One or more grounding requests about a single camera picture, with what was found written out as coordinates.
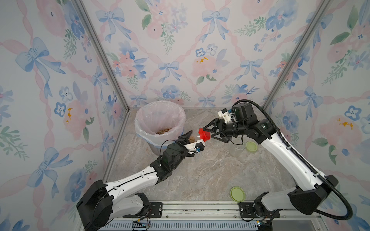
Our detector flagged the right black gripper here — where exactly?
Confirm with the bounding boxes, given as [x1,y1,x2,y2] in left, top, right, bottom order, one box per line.
[202,117,246,141]

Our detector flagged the red jar lid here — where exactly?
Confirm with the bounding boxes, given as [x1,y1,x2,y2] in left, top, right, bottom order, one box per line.
[198,128,211,142]

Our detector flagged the light green jar lid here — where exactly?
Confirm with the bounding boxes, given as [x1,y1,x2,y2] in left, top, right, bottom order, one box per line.
[245,141,258,153]

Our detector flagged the red lid peanut jar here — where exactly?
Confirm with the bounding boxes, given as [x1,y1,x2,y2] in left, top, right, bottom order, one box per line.
[188,136,198,143]

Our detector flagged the green lid jar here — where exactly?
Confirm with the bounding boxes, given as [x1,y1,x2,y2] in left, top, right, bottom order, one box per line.
[233,141,245,151]

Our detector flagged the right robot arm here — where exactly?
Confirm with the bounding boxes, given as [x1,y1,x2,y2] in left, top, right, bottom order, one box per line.
[203,102,338,217]

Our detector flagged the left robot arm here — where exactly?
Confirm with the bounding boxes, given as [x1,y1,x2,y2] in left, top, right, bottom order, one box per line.
[76,129,211,231]

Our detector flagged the peanuts inside trash bin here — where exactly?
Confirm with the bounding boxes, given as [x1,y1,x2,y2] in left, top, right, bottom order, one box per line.
[157,129,171,135]

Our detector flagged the grey mesh trash bin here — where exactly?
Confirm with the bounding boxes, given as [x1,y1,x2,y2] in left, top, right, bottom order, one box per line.
[148,142,167,156]

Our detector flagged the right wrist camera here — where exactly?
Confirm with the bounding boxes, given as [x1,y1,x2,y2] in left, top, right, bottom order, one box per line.
[218,108,236,124]

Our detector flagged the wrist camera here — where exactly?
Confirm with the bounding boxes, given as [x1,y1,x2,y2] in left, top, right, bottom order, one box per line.
[185,140,205,153]
[218,108,236,124]

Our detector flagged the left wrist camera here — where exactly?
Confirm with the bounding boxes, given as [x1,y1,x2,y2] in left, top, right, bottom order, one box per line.
[185,140,205,153]

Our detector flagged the thin black left cable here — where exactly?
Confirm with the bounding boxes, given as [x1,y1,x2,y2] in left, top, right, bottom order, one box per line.
[158,139,180,162]

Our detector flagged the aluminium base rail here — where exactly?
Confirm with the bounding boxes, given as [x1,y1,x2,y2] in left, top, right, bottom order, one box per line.
[102,201,328,231]

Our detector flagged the black corrugated cable conduit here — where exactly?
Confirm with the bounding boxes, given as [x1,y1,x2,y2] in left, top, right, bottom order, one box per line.
[232,99,354,221]

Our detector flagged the right aluminium corner post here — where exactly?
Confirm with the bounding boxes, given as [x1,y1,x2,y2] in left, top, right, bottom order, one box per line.
[263,0,332,110]

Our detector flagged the aluminium corner post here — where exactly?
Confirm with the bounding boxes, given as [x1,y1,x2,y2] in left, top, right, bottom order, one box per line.
[263,0,332,110]
[72,0,130,113]

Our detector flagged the left aluminium corner post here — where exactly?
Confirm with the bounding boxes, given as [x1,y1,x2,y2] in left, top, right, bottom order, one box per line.
[72,0,130,113]

